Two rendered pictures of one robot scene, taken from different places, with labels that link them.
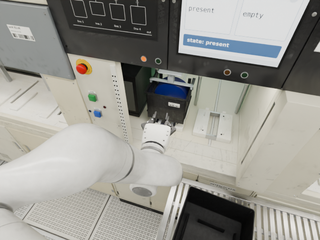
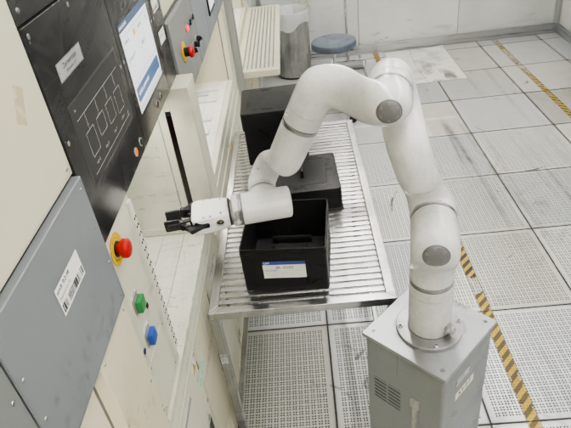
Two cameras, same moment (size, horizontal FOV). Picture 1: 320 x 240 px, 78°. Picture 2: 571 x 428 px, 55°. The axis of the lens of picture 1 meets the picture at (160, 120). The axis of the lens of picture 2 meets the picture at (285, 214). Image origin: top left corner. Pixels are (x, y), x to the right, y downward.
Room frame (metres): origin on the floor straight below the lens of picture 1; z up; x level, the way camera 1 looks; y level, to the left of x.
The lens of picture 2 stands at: (0.56, 1.24, 1.99)
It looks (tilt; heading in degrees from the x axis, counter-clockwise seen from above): 35 degrees down; 257
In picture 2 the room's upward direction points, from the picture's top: 8 degrees counter-clockwise
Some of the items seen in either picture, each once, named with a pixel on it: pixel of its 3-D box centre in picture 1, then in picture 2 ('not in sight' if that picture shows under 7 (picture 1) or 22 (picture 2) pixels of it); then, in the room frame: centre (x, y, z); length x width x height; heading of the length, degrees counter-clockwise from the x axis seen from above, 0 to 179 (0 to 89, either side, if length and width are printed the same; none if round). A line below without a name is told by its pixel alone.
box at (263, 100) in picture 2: not in sight; (275, 123); (0.00, -1.04, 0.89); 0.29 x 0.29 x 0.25; 74
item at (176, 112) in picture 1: (170, 93); not in sight; (0.88, -0.06, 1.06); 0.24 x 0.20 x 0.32; 73
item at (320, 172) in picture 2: not in sight; (302, 180); (0.03, -0.60, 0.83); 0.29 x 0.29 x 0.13; 74
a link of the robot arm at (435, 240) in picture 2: not in sight; (433, 252); (-0.05, 0.27, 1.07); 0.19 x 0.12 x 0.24; 62
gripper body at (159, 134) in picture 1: (155, 138); (213, 213); (0.46, 0.02, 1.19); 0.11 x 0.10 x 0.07; 170
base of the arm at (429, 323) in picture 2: not in sight; (430, 303); (-0.06, 0.24, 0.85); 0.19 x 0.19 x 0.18
